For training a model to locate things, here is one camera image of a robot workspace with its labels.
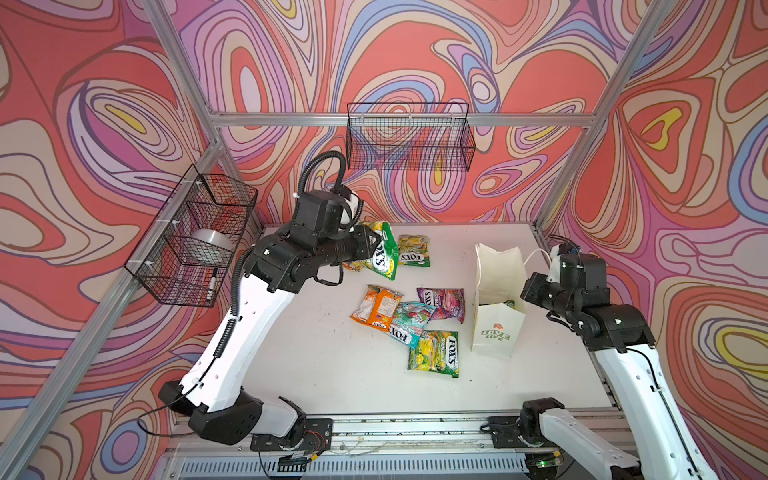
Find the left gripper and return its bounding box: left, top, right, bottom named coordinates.
left=313, top=222, right=384, bottom=270

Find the red orange Fox's fruits bag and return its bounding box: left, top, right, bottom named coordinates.
left=343, top=261, right=364, bottom=272

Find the yellow green Fox's bag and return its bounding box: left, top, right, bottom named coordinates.
left=360, top=221, right=400, bottom=281

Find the illustrated paper gift bag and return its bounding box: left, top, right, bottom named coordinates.
left=471, top=243, right=550, bottom=360

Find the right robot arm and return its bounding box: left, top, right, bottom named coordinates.
left=518, top=273, right=717, bottom=479

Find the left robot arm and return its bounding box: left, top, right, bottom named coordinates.
left=159, top=151, right=382, bottom=449

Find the green Fox's bag far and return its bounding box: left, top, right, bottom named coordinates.
left=398, top=235, right=431, bottom=268

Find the purple Fox's berries bag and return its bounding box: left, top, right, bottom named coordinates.
left=417, top=287, right=466, bottom=324

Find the teal Fox's mint blossom bag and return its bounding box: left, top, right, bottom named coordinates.
left=386, top=301, right=436, bottom=349

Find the green Fox's spring tea bag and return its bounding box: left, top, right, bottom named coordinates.
left=407, top=331, right=460, bottom=378

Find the marker pen in basket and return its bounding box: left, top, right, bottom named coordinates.
left=206, top=268, right=218, bottom=302

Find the white tape roll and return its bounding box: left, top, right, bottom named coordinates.
left=187, top=228, right=235, bottom=267

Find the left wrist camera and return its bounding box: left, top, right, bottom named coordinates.
left=338, top=186, right=364, bottom=230

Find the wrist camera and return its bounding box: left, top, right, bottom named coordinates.
left=338, top=186, right=364, bottom=230
left=547, top=244, right=609, bottom=294

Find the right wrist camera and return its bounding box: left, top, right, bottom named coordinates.
left=547, top=244, right=609, bottom=294

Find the black wire basket back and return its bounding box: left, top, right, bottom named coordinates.
left=346, top=100, right=476, bottom=172

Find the black wire basket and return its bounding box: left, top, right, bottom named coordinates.
left=124, top=166, right=258, bottom=307
left=346, top=100, right=476, bottom=172

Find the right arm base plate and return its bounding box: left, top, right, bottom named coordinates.
left=479, top=415, right=557, bottom=451

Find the black wire basket left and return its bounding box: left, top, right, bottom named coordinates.
left=124, top=166, right=258, bottom=307

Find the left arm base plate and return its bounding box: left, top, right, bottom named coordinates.
left=250, top=417, right=333, bottom=456

